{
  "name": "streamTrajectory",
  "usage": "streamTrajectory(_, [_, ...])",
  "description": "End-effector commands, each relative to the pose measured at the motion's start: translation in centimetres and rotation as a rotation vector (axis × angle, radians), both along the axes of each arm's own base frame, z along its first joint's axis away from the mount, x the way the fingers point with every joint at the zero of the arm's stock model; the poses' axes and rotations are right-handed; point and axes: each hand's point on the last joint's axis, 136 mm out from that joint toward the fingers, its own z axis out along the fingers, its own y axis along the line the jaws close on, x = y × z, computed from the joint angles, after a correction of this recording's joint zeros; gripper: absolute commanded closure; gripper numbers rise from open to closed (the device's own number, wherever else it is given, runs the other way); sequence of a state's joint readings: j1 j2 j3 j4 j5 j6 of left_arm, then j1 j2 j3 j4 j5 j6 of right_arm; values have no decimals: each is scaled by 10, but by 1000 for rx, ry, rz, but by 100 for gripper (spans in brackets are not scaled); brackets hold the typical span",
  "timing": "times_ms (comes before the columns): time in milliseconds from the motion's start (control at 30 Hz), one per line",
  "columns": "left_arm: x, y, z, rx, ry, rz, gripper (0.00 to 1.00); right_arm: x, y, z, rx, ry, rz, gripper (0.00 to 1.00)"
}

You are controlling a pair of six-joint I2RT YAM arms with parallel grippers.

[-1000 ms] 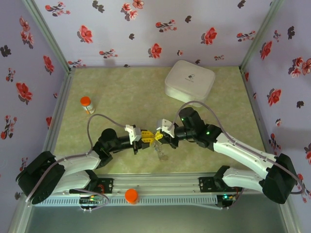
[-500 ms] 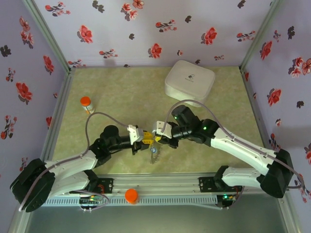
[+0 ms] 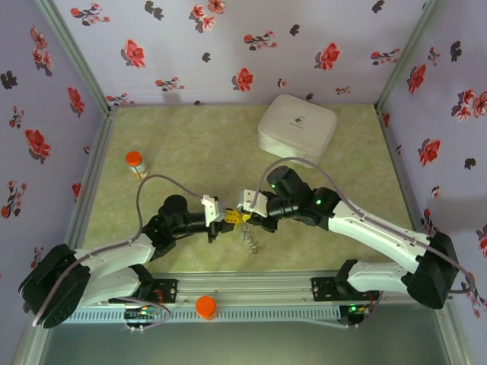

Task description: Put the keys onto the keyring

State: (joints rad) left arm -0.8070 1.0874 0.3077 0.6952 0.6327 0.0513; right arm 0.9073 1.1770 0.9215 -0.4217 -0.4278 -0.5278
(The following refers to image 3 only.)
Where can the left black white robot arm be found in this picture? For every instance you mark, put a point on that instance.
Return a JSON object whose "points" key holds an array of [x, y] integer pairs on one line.
{"points": [[110, 254]]}

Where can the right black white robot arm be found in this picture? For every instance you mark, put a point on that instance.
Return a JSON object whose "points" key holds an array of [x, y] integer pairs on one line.
{"points": [[373, 232]]}

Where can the white zip case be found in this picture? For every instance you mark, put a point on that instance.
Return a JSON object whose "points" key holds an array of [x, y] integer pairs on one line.
{"points": [[296, 129]]}

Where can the orange-capped labelled bottle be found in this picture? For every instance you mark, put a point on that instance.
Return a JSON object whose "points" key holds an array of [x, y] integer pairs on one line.
{"points": [[134, 157]]}

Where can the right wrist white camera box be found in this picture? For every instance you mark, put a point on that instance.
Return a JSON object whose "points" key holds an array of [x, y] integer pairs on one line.
{"points": [[255, 203]]}

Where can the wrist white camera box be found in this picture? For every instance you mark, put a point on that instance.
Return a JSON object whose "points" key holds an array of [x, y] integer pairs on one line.
{"points": [[255, 203], [215, 209]]}

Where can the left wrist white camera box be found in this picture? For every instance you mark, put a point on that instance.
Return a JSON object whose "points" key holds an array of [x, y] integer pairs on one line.
{"points": [[215, 209]]}

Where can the aluminium mounting rail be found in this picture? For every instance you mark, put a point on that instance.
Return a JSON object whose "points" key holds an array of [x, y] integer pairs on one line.
{"points": [[247, 285]]}

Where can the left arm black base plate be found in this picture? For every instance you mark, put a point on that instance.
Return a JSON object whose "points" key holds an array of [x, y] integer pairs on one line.
{"points": [[167, 289]]}

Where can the orange knob on rail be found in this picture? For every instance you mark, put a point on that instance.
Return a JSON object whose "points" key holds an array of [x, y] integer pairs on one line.
{"points": [[205, 306]]}

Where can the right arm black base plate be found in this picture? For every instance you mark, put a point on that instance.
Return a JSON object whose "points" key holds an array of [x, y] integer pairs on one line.
{"points": [[323, 289]]}

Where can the aluminium side rail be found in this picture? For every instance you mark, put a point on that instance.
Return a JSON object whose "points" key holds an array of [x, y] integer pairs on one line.
{"points": [[398, 171], [96, 171]]}

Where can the aluminium frame post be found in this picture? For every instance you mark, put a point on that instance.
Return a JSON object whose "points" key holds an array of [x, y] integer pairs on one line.
{"points": [[79, 57], [408, 57]]}

